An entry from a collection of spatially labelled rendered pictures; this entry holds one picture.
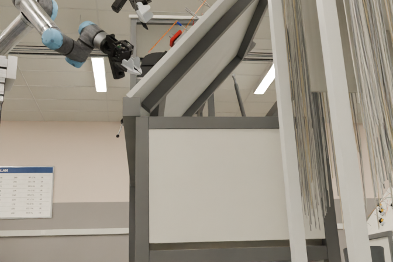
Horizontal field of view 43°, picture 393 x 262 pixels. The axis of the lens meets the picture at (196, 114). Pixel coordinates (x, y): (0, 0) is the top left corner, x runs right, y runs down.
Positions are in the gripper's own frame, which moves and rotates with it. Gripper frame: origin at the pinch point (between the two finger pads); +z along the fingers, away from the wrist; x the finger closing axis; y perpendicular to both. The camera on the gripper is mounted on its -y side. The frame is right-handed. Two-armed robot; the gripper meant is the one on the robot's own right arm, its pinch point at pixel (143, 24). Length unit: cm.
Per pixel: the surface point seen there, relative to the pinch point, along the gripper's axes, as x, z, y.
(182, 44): -31.0, 23.2, 9.0
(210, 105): 95, 26, 15
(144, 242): -45, 75, -26
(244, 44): 65, 10, 43
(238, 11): -11.1, 15.2, 33.8
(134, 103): -38, 36, -13
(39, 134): 731, -162, -269
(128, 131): -24, 40, -20
